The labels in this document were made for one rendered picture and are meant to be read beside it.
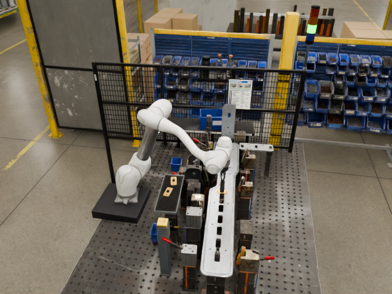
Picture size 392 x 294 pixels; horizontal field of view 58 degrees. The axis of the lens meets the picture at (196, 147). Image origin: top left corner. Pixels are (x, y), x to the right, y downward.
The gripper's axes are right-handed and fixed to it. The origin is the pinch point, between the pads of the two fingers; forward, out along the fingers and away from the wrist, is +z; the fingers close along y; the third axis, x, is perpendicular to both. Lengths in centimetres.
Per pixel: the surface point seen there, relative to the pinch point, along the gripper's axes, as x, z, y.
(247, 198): 19.1, 11.4, -3.3
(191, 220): -17.6, -2.0, 36.8
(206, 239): -7.5, 4.4, 45.7
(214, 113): -12, -7, -97
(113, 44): -138, -34, -203
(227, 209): 4.4, 4.4, 17.4
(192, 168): -21.3, -14.2, -1.1
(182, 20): -94, 2, -466
